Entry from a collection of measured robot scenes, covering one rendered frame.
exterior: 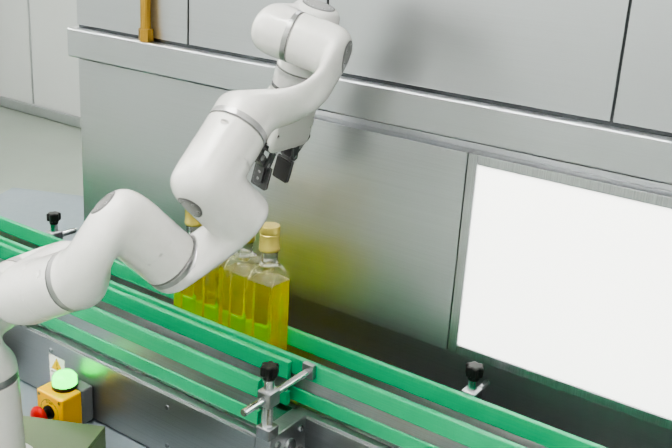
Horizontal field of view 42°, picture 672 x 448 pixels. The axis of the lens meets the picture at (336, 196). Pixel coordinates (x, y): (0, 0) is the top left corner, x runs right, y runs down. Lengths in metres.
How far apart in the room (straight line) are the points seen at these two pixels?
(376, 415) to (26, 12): 5.97
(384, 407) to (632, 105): 0.58
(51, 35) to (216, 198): 5.82
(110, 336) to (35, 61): 5.56
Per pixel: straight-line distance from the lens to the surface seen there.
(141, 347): 1.57
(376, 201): 1.47
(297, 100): 1.18
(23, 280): 1.24
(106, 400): 1.67
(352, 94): 1.47
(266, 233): 1.45
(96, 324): 1.64
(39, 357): 1.78
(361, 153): 1.47
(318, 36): 1.23
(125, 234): 1.13
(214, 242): 1.19
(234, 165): 1.13
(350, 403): 1.43
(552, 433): 1.36
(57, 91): 6.94
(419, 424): 1.37
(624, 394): 1.40
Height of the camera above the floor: 1.67
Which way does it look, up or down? 18 degrees down
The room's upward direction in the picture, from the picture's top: 3 degrees clockwise
